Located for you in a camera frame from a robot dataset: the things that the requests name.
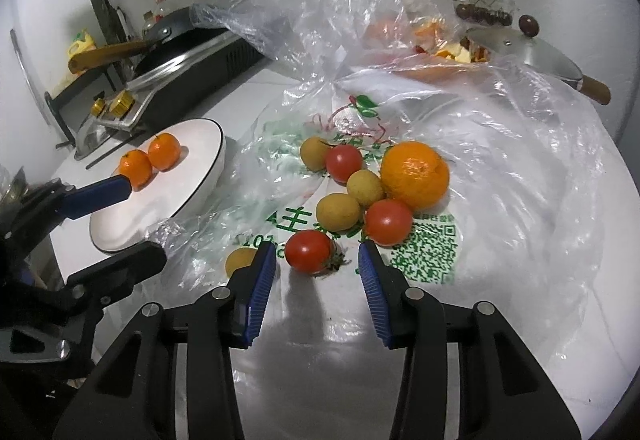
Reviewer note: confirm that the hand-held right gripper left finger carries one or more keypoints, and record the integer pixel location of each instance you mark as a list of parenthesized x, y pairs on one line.
[(260, 290)]

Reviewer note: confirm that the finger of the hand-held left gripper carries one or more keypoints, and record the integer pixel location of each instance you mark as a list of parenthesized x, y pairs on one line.
[(100, 195), (125, 265)]

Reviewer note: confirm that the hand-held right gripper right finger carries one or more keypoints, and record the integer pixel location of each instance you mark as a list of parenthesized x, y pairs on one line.
[(372, 290)]

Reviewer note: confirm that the yellow longan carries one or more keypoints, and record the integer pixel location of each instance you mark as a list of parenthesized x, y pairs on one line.
[(240, 261), (337, 212), (365, 187), (314, 153)]

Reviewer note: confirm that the small orange mandarin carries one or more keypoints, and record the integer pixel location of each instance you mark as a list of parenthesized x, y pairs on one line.
[(164, 151), (135, 168)]

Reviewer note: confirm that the red cherry tomato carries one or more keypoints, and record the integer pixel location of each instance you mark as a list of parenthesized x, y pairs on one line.
[(344, 163), (310, 250), (388, 221)]

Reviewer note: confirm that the white plate with dark rim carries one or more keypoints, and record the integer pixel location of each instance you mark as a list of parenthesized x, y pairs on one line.
[(185, 170)]

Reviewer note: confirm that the large orange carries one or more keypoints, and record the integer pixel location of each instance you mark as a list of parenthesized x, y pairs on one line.
[(415, 175)]

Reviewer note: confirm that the green printed plastic bag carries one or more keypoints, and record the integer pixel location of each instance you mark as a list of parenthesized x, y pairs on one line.
[(500, 170)]

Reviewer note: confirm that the clear box of dark fruits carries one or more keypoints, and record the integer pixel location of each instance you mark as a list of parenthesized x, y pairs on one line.
[(482, 13)]

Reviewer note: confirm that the gold cooker knob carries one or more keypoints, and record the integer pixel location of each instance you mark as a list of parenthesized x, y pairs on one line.
[(100, 106), (121, 103)]

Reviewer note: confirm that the black metal rack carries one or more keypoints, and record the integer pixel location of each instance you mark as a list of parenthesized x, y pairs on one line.
[(52, 108)]

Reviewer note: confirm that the yellow oil bottle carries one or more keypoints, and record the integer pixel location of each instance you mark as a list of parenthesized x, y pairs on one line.
[(82, 45)]

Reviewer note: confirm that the steel induction cooker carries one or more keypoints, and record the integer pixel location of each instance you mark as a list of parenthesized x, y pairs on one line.
[(200, 75)]

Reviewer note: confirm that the small dark-capped bottle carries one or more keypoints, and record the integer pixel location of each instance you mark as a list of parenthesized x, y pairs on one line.
[(147, 23)]

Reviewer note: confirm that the clear bottle with red cap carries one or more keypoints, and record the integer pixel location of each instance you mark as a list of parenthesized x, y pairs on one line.
[(160, 8)]

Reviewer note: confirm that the pile of cut fruit scraps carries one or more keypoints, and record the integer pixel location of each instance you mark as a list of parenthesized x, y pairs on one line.
[(445, 45)]

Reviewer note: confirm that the dark brown ball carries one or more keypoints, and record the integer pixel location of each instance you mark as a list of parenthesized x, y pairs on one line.
[(527, 24)]

